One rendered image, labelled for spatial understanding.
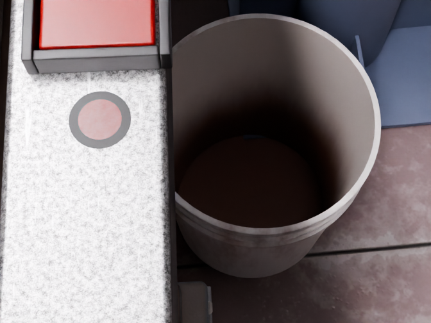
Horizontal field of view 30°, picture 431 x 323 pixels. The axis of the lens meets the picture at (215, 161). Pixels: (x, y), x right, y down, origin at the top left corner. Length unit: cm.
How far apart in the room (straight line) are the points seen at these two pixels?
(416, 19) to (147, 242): 115
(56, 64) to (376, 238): 100
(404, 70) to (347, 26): 21
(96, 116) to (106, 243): 7
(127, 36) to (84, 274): 12
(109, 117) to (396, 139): 105
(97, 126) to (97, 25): 5
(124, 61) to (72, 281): 11
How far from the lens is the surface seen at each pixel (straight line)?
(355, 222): 136
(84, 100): 42
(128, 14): 43
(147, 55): 41
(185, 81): 113
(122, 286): 39
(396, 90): 145
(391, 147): 142
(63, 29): 43
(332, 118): 119
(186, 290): 47
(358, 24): 129
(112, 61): 42
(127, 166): 41
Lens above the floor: 129
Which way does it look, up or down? 70 degrees down
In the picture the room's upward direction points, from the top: 1 degrees counter-clockwise
